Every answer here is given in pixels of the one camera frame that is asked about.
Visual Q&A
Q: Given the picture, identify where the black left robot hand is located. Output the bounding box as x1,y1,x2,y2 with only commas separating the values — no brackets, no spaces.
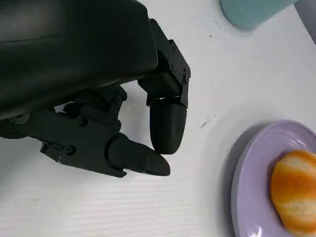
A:
0,0,192,179

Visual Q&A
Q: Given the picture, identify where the lilac plate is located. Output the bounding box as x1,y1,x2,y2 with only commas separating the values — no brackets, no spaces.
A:
231,119,316,237

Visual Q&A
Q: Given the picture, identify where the orange white toy bread roll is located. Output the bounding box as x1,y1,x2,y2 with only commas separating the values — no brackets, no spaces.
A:
270,149,316,235

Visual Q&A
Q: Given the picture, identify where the pale green mug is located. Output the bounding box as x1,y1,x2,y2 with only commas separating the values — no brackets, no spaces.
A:
220,0,301,31

